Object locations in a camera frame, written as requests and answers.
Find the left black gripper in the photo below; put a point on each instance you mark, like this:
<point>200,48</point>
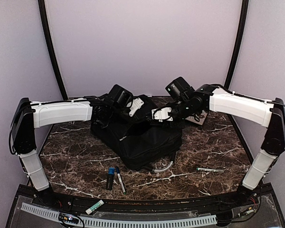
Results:
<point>133,120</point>

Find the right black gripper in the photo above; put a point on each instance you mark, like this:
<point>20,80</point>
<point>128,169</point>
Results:
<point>173,126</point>

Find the black student backpack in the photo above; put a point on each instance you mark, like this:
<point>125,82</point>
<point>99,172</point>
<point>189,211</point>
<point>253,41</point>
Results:
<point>137,144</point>

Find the thin white green pen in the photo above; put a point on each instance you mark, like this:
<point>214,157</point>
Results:
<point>209,170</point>

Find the blue cap white pen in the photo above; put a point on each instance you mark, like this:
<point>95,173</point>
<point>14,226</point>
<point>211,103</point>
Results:
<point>120,180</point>

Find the white green glue stick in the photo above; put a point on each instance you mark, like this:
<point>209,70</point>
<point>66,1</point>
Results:
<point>94,207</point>

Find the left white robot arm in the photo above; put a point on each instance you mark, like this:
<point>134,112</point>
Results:
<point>32,115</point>

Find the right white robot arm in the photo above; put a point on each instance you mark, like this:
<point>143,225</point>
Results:
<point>270,114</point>

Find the floral square plate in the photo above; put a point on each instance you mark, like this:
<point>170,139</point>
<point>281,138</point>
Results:
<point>198,118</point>

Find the blue cap black highlighter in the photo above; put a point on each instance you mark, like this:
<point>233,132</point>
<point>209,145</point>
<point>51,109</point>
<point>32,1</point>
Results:
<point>110,178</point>

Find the small green circuit board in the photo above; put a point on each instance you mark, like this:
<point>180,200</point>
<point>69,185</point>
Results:
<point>68,219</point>

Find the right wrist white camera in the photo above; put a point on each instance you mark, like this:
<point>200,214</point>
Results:
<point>162,114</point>

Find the wrist white camera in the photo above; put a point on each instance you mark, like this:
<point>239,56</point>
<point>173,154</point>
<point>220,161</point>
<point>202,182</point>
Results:
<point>135,105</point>
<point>162,114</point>

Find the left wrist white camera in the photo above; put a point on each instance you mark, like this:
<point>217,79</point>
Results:
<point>135,105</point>

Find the black front table rail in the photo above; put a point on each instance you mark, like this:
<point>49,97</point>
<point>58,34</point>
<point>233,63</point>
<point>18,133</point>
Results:
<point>222,203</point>

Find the white slotted cable duct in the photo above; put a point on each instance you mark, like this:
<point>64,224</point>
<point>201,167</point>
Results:
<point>120,220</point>

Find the left black frame post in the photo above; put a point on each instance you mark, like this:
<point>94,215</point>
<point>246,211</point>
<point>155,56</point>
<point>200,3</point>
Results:
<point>50,48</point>

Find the black frame post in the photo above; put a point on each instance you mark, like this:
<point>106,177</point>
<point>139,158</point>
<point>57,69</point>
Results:
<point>50,48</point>
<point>237,44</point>

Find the right black frame post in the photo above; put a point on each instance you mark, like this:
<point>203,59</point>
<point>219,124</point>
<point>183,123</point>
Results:
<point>237,44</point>

